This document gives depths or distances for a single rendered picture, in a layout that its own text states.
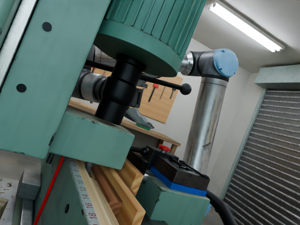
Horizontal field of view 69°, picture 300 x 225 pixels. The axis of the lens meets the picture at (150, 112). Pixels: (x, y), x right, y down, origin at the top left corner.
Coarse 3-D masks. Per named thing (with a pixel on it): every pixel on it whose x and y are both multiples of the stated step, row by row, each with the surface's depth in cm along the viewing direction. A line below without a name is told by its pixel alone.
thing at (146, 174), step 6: (132, 156) 44; (138, 156) 43; (132, 162) 44; (138, 162) 42; (144, 162) 41; (138, 168) 41; (144, 168) 41; (144, 174) 41; (150, 174) 47; (144, 180) 45
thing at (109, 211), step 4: (92, 176) 38; (96, 184) 36; (96, 188) 34; (100, 188) 35; (100, 192) 33; (100, 196) 32; (104, 196) 33; (100, 200) 31; (104, 200) 31; (104, 204) 30; (108, 204) 31; (104, 208) 29; (108, 208) 30; (108, 212) 29; (112, 212) 29; (108, 216) 28; (112, 216) 28; (112, 220) 27; (116, 220) 27; (112, 224) 26; (116, 224) 27
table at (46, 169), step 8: (48, 152) 56; (48, 168) 48; (48, 176) 45; (48, 184) 42; (48, 200) 38; (48, 208) 36; (56, 208) 32; (48, 216) 34; (56, 216) 31; (144, 216) 41; (48, 224) 33; (56, 224) 29; (144, 224) 38; (152, 224) 39; (160, 224) 40
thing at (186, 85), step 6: (90, 60) 51; (90, 66) 51; (96, 66) 51; (102, 66) 52; (108, 66) 53; (144, 78) 57; (150, 78) 58; (162, 84) 60; (168, 84) 61; (174, 84) 62; (186, 84) 63; (180, 90) 64; (186, 90) 63
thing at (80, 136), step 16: (80, 112) 40; (64, 128) 34; (80, 128) 35; (96, 128) 36; (112, 128) 38; (64, 144) 35; (80, 144) 36; (96, 144) 37; (112, 144) 38; (128, 144) 40; (96, 160) 37; (112, 160) 39
